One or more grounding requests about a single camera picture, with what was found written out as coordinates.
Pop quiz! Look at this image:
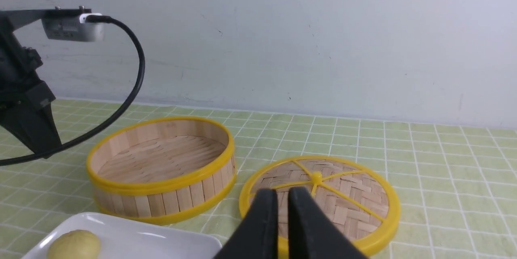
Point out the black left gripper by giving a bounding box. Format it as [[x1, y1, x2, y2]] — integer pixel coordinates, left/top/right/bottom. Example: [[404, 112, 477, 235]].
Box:
[[0, 11, 63, 159]]

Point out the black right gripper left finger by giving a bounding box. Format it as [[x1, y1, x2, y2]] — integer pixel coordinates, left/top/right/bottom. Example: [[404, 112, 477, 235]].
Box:
[[214, 189, 278, 259]]

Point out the white square plate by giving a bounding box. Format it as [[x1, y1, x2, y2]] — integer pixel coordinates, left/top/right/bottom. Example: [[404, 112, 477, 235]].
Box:
[[24, 212, 222, 259]]

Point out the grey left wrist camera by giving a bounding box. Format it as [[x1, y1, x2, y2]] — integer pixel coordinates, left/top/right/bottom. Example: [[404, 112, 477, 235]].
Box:
[[8, 6, 106, 43]]

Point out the yellow steamed bun on plate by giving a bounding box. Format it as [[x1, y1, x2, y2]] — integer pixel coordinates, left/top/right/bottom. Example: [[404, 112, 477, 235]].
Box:
[[46, 230, 101, 259]]

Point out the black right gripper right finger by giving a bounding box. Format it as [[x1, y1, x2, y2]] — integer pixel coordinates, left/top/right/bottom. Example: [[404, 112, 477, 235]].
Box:
[[288, 187, 367, 259]]

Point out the bamboo steamer basket yellow rim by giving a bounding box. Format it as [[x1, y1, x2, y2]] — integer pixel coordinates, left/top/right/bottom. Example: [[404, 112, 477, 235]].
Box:
[[86, 116, 237, 225]]

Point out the woven bamboo steamer lid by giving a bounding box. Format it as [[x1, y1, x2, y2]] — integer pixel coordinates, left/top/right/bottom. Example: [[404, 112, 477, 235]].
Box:
[[239, 156, 401, 259]]

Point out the green checkered tablecloth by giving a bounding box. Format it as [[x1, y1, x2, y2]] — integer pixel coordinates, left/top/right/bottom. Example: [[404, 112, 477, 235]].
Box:
[[1, 104, 517, 259]]

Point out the black camera cable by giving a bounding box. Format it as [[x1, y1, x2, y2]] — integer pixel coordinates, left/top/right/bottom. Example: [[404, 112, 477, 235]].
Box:
[[0, 15, 146, 166]]

